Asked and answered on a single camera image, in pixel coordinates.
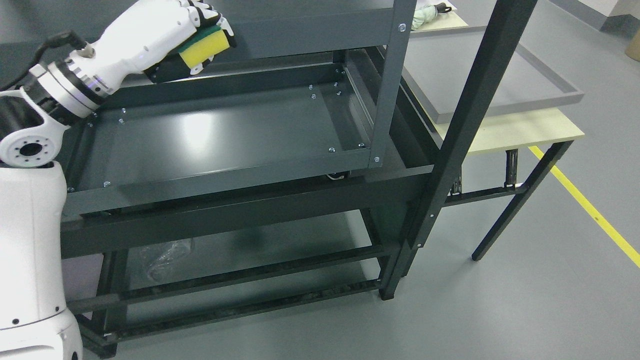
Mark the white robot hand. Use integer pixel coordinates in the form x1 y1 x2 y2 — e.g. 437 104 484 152
83 0 236 91

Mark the green yellow sponge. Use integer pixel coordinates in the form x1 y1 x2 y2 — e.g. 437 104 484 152
177 25 232 75

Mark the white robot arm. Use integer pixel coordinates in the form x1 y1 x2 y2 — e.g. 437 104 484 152
0 55 113 360

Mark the dark grey shelf cart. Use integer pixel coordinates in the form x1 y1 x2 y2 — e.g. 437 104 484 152
0 0 436 358

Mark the black metal shelf rack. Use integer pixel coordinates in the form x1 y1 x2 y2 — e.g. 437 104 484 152
379 0 537 301

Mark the clear plastic bag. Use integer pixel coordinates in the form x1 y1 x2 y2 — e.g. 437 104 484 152
139 238 195 284

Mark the grey flat tray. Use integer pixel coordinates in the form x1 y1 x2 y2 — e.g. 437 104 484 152
400 26 585 125

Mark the beige top side table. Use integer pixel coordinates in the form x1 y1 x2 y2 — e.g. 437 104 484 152
410 7 586 262

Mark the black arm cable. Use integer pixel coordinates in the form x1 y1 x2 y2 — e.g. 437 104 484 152
0 31 96 91

